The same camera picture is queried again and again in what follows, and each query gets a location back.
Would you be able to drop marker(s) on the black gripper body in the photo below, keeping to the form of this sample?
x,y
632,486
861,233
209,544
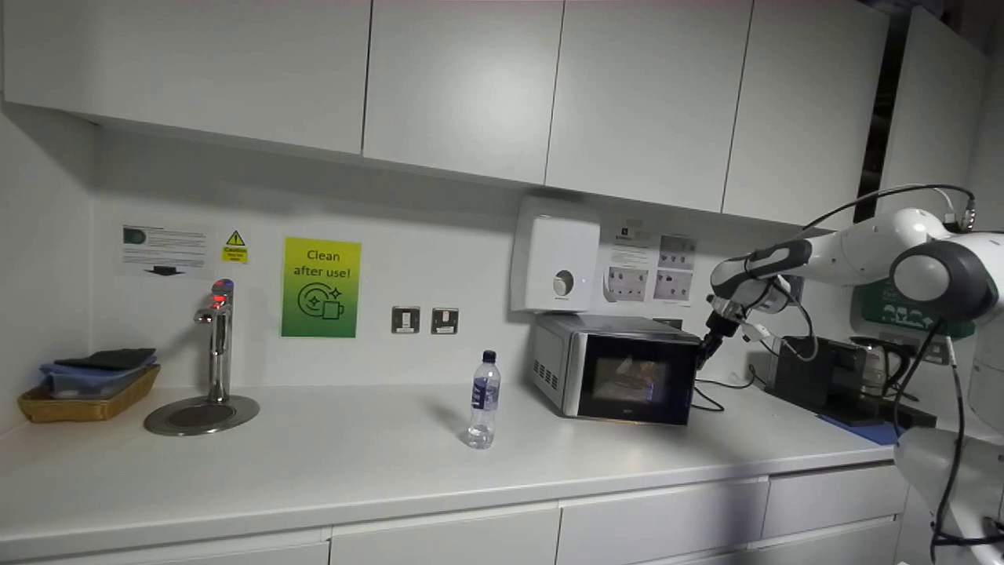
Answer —
x,y
722,322

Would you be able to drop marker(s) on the black microwave door with window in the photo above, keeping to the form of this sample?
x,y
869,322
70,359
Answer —
x,y
638,380

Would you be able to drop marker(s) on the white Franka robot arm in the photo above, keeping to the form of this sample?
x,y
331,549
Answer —
x,y
881,247

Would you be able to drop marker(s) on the silver microwave oven body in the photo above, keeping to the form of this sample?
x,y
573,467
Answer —
x,y
552,365

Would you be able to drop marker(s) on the grey instruction sheet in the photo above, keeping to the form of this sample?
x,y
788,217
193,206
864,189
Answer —
x,y
676,282
676,251

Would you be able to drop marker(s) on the black coffee machine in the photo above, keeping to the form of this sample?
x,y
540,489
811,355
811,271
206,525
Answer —
x,y
818,372

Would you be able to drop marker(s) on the white instruction sheet with pictures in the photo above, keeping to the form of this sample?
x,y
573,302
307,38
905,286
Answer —
x,y
629,280

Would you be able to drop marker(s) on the small dark header label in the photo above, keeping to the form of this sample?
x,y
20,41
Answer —
x,y
632,233

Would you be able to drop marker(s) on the blue mat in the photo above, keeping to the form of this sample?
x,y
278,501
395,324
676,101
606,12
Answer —
x,y
864,428

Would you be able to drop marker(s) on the white paper towel dispenser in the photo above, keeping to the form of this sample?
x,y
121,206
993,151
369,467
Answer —
x,y
552,255

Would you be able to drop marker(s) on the white upper cabinet door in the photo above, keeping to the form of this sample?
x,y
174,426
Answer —
x,y
190,68
459,83
648,98
804,111

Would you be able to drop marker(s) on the clear plastic water bottle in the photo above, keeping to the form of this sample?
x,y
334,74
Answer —
x,y
480,403

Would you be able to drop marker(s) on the white tall cabinet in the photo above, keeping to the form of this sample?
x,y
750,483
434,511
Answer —
x,y
937,103

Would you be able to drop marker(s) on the white base cabinet unit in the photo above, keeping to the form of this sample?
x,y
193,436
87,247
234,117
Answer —
x,y
449,539

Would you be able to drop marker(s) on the green yellow cleaning poster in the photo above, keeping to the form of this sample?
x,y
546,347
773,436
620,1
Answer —
x,y
320,286

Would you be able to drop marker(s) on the chrome water tap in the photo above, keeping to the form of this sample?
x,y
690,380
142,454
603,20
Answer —
x,y
219,335

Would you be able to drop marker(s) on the round steel drip tray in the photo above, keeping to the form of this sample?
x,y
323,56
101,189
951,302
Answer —
x,y
201,415

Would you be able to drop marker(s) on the black folded cloth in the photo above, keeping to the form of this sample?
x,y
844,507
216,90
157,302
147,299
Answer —
x,y
121,359

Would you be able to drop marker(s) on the wicker basket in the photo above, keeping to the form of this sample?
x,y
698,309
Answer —
x,y
90,405

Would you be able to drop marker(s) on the blue folded cloth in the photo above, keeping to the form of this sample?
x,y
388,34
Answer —
x,y
79,376

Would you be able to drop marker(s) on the silver wall switch plate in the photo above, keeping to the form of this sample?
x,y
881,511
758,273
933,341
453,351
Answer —
x,y
445,322
405,322

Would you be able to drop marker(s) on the white wall label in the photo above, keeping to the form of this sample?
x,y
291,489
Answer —
x,y
161,249

